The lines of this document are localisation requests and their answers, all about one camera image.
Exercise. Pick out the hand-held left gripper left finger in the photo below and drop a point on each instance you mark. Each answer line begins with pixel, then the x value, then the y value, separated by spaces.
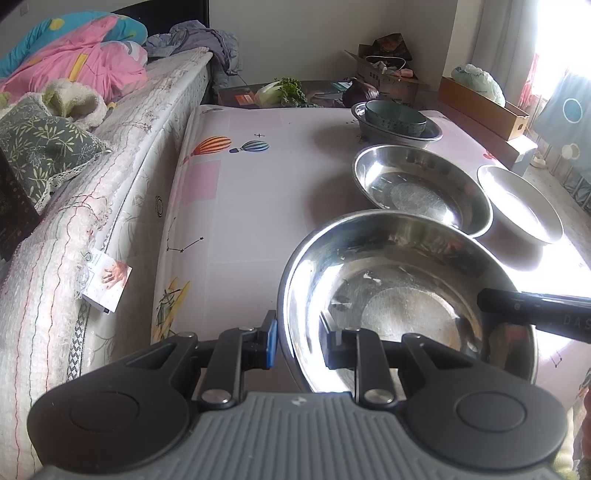
pixel 271 344

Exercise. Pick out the white paper tag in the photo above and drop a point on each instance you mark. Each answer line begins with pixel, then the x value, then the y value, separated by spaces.
pixel 108 281

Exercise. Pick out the white fleece blanket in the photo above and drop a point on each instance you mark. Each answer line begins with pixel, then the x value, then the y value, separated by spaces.
pixel 69 99

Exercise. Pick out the white quilted mattress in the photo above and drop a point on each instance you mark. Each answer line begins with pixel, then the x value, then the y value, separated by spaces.
pixel 115 175

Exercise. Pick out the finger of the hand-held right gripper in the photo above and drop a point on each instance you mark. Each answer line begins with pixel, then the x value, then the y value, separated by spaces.
pixel 503 302
pixel 570 325

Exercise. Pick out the pink and teal quilt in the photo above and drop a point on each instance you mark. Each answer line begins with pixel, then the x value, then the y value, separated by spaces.
pixel 69 60

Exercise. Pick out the large stainless steel bowl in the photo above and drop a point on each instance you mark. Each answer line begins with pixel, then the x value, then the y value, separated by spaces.
pixel 406 258

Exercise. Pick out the small white cup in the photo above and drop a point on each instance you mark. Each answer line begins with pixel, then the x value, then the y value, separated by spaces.
pixel 536 162

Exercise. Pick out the green ceramic bowl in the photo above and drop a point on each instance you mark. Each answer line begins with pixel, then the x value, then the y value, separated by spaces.
pixel 392 121

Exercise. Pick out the green leaf-printed pillow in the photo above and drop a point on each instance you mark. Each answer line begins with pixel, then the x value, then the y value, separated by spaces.
pixel 46 143

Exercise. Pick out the white plate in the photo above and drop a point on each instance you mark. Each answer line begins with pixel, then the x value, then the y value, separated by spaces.
pixel 517 203

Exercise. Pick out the leafy green cabbage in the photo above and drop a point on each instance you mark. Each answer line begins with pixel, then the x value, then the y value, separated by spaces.
pixel 286 92

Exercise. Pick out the open cluttered cardboard box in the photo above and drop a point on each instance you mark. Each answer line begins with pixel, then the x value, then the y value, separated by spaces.
pixel 397 85

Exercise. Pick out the pale green plastic bag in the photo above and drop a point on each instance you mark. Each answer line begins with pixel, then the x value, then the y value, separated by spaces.
pixel 480 81

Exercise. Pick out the deep stainless steel bowl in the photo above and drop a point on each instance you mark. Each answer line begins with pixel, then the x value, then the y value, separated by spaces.
pixel 397 138

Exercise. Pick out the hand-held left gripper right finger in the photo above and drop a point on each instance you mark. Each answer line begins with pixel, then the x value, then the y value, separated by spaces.
pixel 332 346

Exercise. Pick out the long brown cardboard box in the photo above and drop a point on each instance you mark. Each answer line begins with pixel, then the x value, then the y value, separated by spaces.
pixel 471 104

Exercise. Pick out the black headboard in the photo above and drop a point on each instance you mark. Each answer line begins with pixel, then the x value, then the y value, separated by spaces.
pixel 184 11

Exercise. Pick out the person's right forearm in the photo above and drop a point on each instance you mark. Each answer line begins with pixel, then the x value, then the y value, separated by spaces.
pixel 588 429

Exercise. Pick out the red cabbage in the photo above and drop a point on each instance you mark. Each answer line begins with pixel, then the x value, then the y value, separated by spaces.
pixel 360 94

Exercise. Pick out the blue cloth with circles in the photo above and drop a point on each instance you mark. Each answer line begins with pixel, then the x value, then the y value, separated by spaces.
pixel 568 115

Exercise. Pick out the grey purple clothing pile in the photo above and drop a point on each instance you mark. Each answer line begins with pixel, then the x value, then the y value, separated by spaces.
pixel 207 46

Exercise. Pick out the medium stainless steel bowl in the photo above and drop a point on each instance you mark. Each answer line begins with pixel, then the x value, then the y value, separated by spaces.
pixel 415 184

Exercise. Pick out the pink printed tablecloth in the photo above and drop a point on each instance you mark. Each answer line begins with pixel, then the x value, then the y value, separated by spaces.
pixel 258 194

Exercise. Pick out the flat dark printed box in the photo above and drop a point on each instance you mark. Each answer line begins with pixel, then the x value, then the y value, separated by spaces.
pixel 240 94

